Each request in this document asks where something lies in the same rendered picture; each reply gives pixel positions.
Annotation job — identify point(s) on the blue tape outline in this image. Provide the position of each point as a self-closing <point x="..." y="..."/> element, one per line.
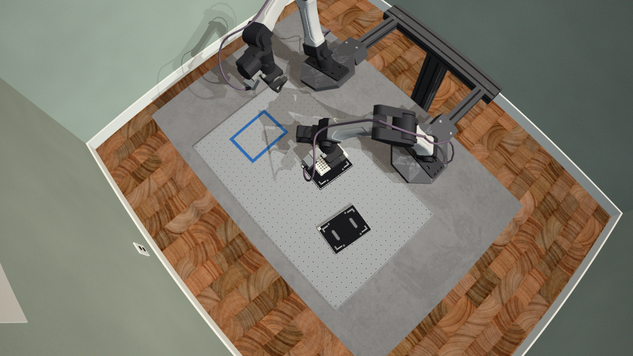
<point x="268" y="147"/>

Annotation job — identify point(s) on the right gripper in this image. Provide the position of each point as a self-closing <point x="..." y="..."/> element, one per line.
<point x="268" y="73"/>

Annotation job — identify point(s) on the beige well plate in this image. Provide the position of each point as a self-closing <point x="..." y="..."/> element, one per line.
<point x="322" y="167"/>

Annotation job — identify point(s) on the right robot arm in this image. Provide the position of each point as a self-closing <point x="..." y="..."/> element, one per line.
<point x="258" y="37"/>

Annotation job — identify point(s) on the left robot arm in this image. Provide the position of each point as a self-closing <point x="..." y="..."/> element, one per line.
<point x="420" y="149"/>

